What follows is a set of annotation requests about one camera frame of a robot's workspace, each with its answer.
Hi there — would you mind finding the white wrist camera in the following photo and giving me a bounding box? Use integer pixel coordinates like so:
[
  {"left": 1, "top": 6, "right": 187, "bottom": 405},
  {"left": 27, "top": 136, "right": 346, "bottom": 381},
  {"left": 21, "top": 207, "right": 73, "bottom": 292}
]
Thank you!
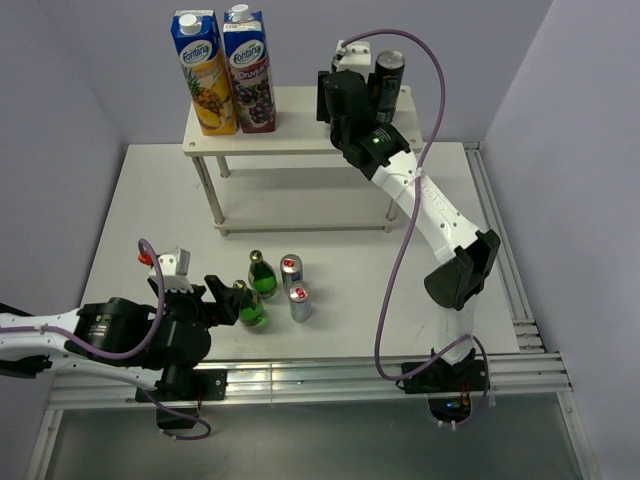
[
  {"left": 335, "top": 40, "right": 371, "bottom": 78},
  {"left": 138, "top": 248, "right": 193, "bottom": 293}
]

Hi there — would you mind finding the black can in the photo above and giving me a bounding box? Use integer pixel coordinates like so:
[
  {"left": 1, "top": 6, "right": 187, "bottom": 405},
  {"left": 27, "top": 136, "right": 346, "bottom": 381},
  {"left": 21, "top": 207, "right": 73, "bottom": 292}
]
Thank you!
[
  {"left": 331, "top": 53, "right": 341, "bottom": 73},
  {"left": 373, "top": 50, "right": 406, "bottom": 123}
]

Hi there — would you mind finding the rear silver energy can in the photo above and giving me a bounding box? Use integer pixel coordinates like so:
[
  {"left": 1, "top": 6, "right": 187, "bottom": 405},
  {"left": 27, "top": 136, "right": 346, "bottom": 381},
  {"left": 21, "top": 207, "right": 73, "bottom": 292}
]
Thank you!
[{"left": 280, "top": 254, "right": 303, "bottom": 295}]

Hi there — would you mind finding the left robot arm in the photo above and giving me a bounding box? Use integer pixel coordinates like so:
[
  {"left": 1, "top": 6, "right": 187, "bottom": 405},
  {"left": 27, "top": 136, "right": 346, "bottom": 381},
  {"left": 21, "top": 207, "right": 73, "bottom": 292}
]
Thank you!
[{"left": 1, "top": 275, "right": 243, "bottom": 400}]

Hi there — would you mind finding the aluminium front rail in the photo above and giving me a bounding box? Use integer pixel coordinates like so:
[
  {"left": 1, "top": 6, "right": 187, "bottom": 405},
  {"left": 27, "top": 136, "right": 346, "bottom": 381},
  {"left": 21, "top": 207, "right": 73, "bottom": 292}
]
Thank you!
[{"left": 46, "top": 354, "right": 572, "bottom": 410}]

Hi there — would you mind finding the silver energy can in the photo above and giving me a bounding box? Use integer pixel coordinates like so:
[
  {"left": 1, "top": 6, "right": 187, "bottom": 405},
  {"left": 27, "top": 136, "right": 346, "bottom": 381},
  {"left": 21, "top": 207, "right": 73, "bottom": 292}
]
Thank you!
[
  {"left": 288, "top": 281, "right": 312, "bottom": 323},
  {"left": 280, "top": 254, "right": 303, "bottom": 295}
]

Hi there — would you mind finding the front green glass bottle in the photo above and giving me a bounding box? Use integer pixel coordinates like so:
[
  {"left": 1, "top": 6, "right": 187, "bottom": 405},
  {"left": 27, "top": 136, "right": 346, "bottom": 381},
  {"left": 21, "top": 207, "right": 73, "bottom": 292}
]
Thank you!
[{"left": 233, "top": 280, "right": 267, "bottom": 330}]

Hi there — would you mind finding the green glass bottle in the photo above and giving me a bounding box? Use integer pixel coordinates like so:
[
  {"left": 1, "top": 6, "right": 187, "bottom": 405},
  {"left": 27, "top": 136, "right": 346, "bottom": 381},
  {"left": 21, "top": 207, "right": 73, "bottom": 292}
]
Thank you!
[
  {"left": 233, "top": 280, "right": 267, "bottom": 330},
  {"left": 248, "top": 250, "right": 277, "bottom": 298}
]

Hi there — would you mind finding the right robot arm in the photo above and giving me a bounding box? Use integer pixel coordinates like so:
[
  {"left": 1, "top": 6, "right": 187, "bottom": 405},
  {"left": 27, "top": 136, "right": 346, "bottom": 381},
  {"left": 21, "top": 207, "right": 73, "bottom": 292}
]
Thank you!
[{"left": 317, "top": 70, "right": 501, "bottom": 390}]

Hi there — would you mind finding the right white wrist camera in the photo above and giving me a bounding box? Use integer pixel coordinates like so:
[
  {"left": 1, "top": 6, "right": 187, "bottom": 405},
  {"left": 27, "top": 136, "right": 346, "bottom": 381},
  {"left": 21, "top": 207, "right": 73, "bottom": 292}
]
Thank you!
[{"left": 335, "top": 40, "right": 371, "bottom": 78}]

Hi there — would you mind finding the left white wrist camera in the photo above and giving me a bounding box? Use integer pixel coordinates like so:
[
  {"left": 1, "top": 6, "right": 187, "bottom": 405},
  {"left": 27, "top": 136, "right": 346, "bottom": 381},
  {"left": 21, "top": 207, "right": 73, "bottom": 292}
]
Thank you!
[{"left": 138, "top": 248, "right": 193, "bottom": 293}]

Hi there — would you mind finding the aluminium right rail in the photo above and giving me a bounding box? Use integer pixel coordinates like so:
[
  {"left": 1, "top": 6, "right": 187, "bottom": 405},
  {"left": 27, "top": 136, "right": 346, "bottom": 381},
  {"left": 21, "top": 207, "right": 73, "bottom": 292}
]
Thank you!
[{"left": 463, "top": 142, "right": 547, "bottom": 354}]

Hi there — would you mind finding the rear green glass bottle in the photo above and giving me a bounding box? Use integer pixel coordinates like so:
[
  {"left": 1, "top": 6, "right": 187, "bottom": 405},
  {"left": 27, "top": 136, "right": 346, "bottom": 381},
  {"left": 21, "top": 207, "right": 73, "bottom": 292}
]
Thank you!
[{"left": 248, "top": 250, "right": 277, "bottom": 298}]

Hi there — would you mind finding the pineapple juice carton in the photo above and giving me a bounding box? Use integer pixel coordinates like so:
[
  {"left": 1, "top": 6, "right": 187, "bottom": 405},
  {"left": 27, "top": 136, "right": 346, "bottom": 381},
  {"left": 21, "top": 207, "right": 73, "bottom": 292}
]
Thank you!
[{"left": 171, "top": 10, "right": 238, "bottom": 136}]

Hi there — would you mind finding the aluminium rail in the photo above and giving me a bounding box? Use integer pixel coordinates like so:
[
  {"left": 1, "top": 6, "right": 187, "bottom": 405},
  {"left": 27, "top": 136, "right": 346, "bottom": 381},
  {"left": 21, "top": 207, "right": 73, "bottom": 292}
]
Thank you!
[
  {"left": 463, "top": 142, "right": 547, "bottom": 354},
  {"left": 46, "top": 354, "right": 572, "bottom": 410}
]

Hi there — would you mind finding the front silver energy can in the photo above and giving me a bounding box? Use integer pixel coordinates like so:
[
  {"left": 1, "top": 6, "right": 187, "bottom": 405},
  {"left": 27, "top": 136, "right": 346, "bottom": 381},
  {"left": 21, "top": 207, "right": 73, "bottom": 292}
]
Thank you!
[{"left": 288, "top": 281, "right": 312, "bottom": 323}]

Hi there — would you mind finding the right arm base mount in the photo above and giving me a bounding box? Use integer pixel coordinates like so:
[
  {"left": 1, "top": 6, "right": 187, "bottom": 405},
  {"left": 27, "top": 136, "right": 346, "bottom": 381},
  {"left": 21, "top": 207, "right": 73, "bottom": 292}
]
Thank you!
[{"left": 395, "top": 355, "right": 494, "bottom": 431}]

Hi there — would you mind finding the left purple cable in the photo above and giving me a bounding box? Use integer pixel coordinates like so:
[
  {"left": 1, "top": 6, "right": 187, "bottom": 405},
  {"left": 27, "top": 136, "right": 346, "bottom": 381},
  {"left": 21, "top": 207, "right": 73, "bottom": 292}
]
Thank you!
[{"left": 0, "top": 238, "right": 214, "bottom": 441}]

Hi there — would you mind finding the grape juice carton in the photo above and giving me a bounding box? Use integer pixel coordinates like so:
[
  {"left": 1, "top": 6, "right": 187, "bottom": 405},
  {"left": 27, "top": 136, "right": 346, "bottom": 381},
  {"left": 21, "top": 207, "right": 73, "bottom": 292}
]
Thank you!
[{"left": 222, "top": 4, "right": 276, "bottom": 134}]

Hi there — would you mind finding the white two-tier shelf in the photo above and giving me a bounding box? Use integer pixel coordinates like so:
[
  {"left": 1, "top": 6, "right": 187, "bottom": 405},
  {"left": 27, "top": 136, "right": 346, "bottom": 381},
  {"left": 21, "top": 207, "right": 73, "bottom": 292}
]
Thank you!
[{"left": 182, "top": 86, "right": 398, "bottom": 236}]

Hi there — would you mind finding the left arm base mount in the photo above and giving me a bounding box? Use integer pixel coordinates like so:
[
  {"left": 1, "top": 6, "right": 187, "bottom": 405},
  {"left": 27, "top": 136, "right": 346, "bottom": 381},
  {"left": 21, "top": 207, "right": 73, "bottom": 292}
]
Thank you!
[{"left": 134, "top": 369, "right": 228, "bottom": 441}]

